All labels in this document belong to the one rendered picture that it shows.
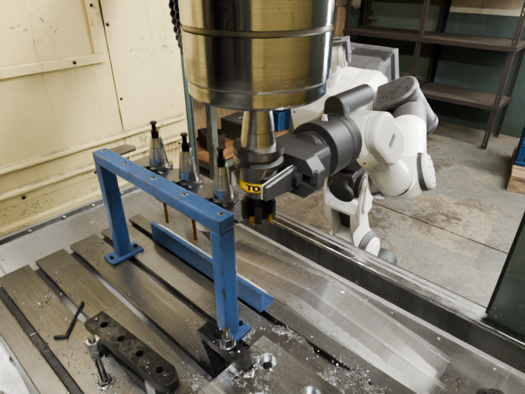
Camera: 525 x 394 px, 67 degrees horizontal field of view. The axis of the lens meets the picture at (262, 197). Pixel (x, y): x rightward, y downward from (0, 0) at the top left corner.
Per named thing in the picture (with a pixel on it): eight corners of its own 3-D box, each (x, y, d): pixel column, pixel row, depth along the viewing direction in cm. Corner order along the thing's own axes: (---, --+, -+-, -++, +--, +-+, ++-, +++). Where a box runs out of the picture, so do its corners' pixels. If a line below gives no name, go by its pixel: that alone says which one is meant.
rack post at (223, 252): (236, 317, 94) (231, 213, 80) (252, 330, 91) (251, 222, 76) (204, 343, 88) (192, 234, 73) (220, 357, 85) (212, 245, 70)
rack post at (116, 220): (134, 243, 120) (116, 152, 105) (144, 250, 117) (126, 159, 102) (103, 259, 114) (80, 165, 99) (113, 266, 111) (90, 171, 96)
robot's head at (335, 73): (312, 69, 116) (306, 41, 109) (347, 66, 112) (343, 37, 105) (307, 83, 112) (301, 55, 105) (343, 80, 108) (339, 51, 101)
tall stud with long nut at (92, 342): (108, 373, 82) (94, 328, 75) (115, 381, 80) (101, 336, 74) (95, 381, 80) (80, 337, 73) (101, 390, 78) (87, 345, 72)
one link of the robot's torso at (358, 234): (346, 234, 181) (341, 152, 150) (381, 250, 171) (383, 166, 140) (326, 256, 174) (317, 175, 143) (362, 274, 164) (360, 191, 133)
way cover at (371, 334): (233, 249, 163) (232, 216, 155) (459, 383, 110) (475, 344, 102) (174, 287, 143) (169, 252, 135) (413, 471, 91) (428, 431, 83)
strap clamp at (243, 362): (212, 355, 85) (207, 304, 78) (256, 393, 78) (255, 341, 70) (200, 365, 83) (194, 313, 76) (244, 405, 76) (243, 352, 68)
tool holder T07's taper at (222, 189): (207, 195, 80) (205, 164, 77) (224, 187, 83) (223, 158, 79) (221, 202, 77) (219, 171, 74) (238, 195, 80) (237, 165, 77)
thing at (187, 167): (173, 179, 86) (170, 150, 83) (188, 171, 89) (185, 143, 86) (188, 184, 84) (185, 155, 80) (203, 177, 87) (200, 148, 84)
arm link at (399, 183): (348, 180, 75) (382, 214, 90) (403, 169, 70) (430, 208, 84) (348, 132, 80) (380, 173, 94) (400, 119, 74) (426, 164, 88)
